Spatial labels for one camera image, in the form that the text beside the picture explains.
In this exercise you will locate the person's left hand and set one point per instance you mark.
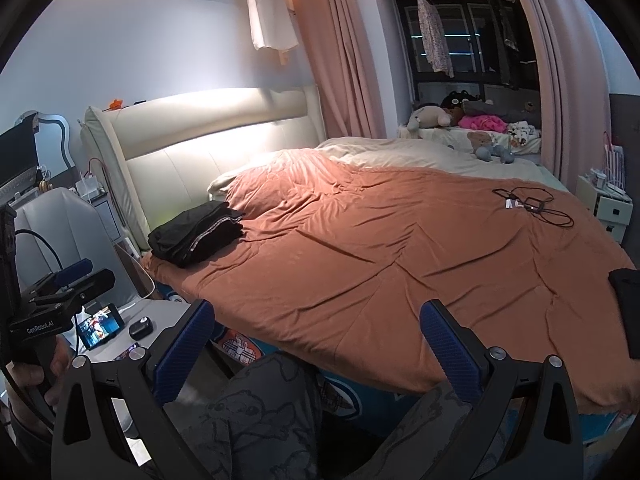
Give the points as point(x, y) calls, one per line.
point(30, 385)

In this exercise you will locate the dark screen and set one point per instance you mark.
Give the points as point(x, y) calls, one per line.
point(17, 155)

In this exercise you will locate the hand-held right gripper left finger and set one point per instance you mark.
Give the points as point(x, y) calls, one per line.
point(182, 350)

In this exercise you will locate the pink curtain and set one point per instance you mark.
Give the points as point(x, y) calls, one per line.
point(565, 85)
point(345, 60)

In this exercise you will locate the black earbuds case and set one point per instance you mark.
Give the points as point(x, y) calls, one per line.
point(142, 327)

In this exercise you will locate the phone with lit screen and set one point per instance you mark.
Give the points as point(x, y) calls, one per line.
point(100, 327)

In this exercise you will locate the small white jars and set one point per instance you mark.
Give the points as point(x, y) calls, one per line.
point(597, 176)

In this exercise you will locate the dark hanging garment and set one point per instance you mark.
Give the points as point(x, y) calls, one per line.
point(502, 45)

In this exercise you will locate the person's right leg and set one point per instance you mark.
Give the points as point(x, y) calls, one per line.
point(425, 435)

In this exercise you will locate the black plush toy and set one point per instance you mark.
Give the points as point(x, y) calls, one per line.
point(460, 100)

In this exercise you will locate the person's leg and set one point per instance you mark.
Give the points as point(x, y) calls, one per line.
point(260, 420)
point(425, 435)

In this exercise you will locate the brown teddy bear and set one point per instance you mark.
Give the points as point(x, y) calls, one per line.
point(482, 141)

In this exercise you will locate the pile of stuffed toys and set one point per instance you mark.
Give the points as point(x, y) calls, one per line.
point(500, 109)

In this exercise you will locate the stack of folded black pants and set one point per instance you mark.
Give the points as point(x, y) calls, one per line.
point(195, 235)

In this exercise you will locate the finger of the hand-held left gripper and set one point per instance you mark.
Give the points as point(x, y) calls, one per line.
point(75, 269)
point(97, 282)

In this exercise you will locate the dark window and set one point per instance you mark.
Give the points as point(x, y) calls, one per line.
point(470, 25)

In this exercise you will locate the cream padded headboard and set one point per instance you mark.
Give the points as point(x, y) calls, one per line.
point(200, 160)

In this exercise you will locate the orange-brown blanket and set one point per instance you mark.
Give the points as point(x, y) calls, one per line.
point(375, 260)

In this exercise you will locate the pink cloth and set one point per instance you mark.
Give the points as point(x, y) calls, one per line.
point(482, 122)

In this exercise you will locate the small white box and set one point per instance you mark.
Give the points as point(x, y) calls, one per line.
point(90, 185)

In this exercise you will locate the person's left leg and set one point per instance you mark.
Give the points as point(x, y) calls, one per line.
point(260, 420)

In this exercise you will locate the white bedside table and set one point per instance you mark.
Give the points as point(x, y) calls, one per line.
point(160, 317)

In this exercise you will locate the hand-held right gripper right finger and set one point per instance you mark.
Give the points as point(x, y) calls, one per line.
point(450, 350)

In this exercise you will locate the white hanging garment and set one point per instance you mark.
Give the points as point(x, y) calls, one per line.
point(270, 15)

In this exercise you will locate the blue printed bed sheet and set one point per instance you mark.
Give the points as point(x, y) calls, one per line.
point(350, 400)

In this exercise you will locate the floral hanging garment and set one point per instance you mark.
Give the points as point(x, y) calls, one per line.
point(435, 40)

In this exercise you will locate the white nightstand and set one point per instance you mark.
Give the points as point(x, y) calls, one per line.
point(607, 210)

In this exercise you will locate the grey-blue plush toy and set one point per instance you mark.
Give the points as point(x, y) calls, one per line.
point(509, 155)

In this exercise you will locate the small orange object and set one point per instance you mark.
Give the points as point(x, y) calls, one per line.
point(115, 105)

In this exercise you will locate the grey-white plush toy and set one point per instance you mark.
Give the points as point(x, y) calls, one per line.
point(430, 119)

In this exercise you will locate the black folded garment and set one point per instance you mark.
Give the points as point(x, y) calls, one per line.
point(627, 310)

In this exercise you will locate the grey-white leather chair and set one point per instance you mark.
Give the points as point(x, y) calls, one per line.
point(65, 220)

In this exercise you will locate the white framed mirror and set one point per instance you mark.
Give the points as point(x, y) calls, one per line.
point(61, 127)

